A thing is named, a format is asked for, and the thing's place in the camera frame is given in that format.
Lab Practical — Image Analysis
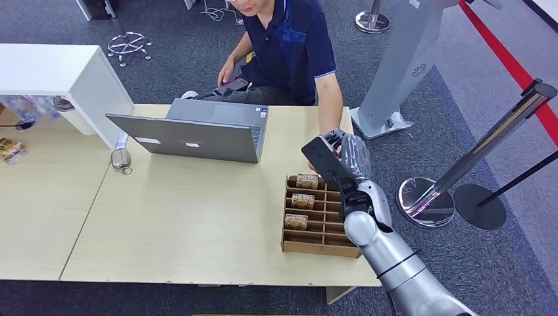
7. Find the chrome stanchion post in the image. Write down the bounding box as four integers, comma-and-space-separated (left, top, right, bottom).
396, 78, 558, 229

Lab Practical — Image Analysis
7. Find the black stanchion post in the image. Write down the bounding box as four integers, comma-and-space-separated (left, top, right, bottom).
453, 149, 558, 231

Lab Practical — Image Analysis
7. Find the white floor cable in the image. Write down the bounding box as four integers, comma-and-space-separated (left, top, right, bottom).
199, 0, 245, 26

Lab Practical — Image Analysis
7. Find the round tape roll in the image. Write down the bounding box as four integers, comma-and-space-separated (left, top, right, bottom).
53, 96, 76, 113

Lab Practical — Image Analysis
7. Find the cardboard card holder box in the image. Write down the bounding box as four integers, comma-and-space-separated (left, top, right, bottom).
280, 174, 362, 259

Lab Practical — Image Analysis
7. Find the person's right hand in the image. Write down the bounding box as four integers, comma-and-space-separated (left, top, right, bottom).
216, 59, 237, 87

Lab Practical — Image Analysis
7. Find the person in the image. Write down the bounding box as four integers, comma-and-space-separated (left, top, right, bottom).
180, 0, 345, 173

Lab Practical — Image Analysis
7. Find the white desk shelf cabinet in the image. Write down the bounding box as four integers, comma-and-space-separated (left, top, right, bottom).
0, 43, 135, 149

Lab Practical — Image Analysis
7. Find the brown hotel card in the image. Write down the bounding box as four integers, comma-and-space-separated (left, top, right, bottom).
290, 193, 316, 211
284, 213, 309, 232
295, 172, 320, 190

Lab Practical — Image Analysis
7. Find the grey laptop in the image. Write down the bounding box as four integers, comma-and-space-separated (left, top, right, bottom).
105, 98, 270, 165

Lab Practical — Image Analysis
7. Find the grey kiosk stand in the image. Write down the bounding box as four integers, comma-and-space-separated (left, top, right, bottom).
349, 0, 459, 141

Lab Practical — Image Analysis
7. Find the black cable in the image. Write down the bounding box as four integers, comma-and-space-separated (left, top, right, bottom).
0, 120, 36, 132

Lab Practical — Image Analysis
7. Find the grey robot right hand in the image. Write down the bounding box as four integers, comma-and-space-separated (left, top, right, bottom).
301, 128, 372, 184

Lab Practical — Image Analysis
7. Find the dark smartphone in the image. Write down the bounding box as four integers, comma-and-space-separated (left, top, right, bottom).
213, 77, 250, 95

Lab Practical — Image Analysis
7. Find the desk leg panel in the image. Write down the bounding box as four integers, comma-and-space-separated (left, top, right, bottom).
324, 286, 359, 305

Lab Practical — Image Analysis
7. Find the clear plastic bag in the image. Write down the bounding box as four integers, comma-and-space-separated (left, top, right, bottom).
0, 94, 61, 124

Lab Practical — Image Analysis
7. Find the chrome chair base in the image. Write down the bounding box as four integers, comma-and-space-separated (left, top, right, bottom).
103, 0, 153, 68

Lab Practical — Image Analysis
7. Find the brown snack packet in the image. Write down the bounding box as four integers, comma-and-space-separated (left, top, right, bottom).
0, 138, 28, 166

